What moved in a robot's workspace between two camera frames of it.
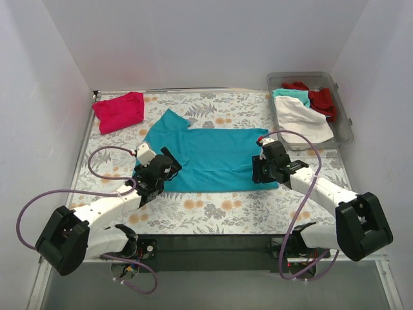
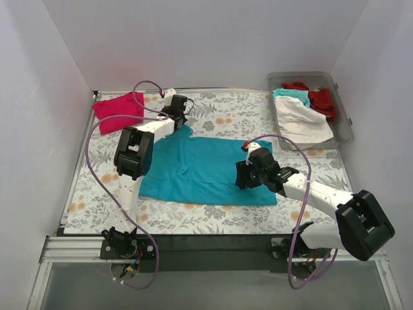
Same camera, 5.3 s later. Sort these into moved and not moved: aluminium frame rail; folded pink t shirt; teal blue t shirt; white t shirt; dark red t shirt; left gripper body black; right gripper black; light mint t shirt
Moved: teal blue t shirt; left gripper body black; right gripper black
Not moved: folded pink t shirt; aluminium frame rail; dark red t shirt; light mint t shirt; white t shirt
